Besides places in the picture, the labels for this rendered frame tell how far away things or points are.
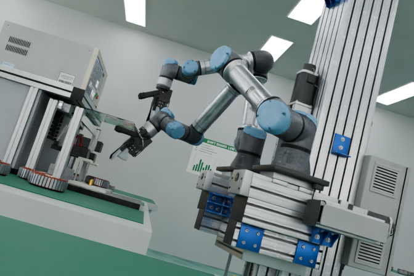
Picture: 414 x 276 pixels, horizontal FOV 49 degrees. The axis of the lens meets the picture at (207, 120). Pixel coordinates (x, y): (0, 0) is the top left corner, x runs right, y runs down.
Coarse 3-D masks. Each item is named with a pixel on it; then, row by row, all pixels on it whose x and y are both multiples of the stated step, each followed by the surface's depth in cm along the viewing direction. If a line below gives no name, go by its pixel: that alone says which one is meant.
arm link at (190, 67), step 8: (248, 56) 225; (256, 56) 224; (264, 56) 225; (272, 56) 231; (184, 64) 217; (192, 64) 218; (200, 64) 220; (208, 64) 221; (256, 64) 224; (264, 64) 226; (272, 64) 230; (184, 72) 219; (192, 72) 217; (200, 72) 221; (208, 72) 222; (216, 72) 223; (264, 72) 233
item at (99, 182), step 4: (88, 176) 204; (92, 176) 204; (88, 180) 203; (96, 180) 203; (100, 180) 203; (104, 180) 205; (92, 184) 203; (96, 184) 202; (100, 184) 203; (104, 184) 204; (108, 184) 207; (104, 188) 205
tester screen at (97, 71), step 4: (96, 60) 187; (96, 64) 189; (96, 68) 192; (100, 68) 202; (92, 72) 186; (96, 72) 195; (100, 72) 205; (92, 76) 189; (96, 76) 198; (100, 76) 208; (92, 80) 192; (88, 84) 185; (92, 84) 195; (96, 88) 206
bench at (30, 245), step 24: (0, 216) 51; (0, 240) 37; (24, 240) 40; (48, 240) 44; (72, 240) 48; (0, 264) 30; (24, 264) 31; (48, 264) 34; (72, 264) 36; (96, 264) 39; (120, 264) 42; (144, 264) 46; (168, 264) 51
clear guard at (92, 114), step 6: (84, 114) 192; (90, 114) 187; (96, 114) 182; (102, 114) 177; (102, 120) 196; (108, 120) 190; (114, 120) 185; (120, 120) 180; (126, 120) 177; (120, 126) 199; (126, 126) 193; (132, 126) 187; (138, 132) 177; (138, 138) 200
